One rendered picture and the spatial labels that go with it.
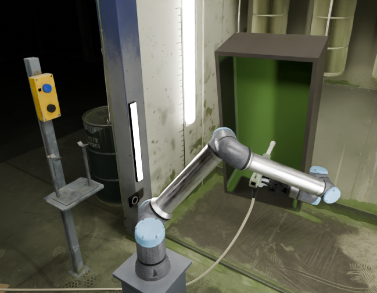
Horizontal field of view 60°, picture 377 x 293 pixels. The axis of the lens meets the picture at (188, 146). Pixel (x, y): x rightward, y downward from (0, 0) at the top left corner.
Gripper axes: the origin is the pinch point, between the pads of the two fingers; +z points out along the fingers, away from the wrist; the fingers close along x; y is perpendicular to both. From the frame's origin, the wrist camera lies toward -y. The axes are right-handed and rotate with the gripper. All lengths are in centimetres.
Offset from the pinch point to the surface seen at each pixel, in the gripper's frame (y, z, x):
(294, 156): 27, -18, 73
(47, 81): -41, 123, -27
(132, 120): -4, 93, 13
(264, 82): -29, 17, 69
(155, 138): 23, 87, 35
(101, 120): 39, 158, 61
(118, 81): -30, 104, 15
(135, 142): 13, 90, 11
